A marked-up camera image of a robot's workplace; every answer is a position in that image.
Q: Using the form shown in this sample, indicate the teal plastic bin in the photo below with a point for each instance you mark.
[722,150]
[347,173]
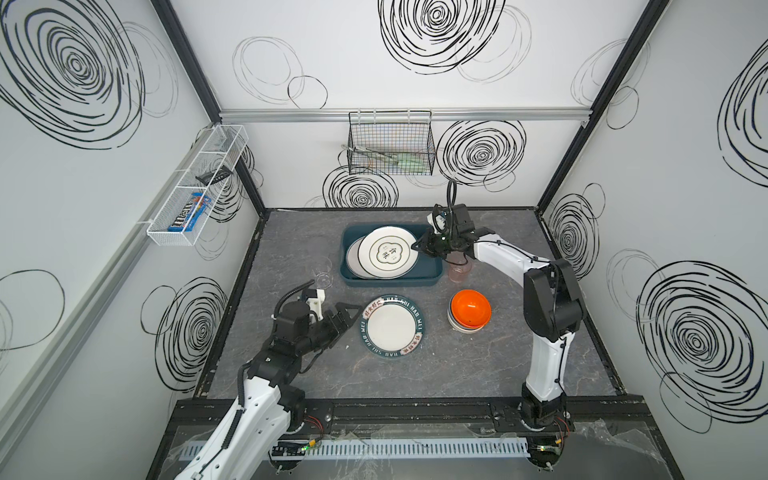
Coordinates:
[426,272]

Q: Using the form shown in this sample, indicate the green item in basket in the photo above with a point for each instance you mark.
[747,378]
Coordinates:
[412,163]

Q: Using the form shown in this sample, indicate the green rim plate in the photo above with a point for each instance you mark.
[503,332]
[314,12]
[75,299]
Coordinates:
[392,326]

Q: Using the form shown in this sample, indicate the black remote control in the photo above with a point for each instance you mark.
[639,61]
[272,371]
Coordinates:
[215,176]

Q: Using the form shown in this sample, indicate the white wire shelf basket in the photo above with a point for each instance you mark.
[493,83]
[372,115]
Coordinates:
[220,144]

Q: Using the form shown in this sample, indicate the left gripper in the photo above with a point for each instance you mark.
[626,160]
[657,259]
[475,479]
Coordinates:
[336,324]

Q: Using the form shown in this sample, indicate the blue candy packet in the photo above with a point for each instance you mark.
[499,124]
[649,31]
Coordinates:
[186,219]

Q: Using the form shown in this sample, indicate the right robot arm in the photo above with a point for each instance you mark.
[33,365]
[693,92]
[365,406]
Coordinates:
[553,305]

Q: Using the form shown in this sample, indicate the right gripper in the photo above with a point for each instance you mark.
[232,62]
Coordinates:
[441,241]

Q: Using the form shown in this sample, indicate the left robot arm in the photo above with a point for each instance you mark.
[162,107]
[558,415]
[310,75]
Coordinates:
[267,405]

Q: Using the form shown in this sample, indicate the black wire basket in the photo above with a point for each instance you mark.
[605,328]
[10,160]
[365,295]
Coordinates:
[391,132]

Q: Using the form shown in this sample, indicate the white plate black emblem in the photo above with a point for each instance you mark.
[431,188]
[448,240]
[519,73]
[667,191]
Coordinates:
[387,253]

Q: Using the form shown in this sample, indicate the white plate red characters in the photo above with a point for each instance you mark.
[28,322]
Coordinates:
[353,262]

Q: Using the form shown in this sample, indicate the pink transparent cup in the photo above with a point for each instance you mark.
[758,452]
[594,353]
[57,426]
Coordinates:
[459,268]

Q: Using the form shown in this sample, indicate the metal tongs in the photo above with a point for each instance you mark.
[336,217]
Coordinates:
[372,154]

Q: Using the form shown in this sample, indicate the orange bowl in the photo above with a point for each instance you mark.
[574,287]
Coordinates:
[470,306]

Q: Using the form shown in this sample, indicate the white slotted cable duct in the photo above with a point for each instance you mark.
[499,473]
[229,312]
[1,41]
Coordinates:
[430,448]

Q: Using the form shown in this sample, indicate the black mounting rail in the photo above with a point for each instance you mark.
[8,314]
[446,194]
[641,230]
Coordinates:
[502,414]

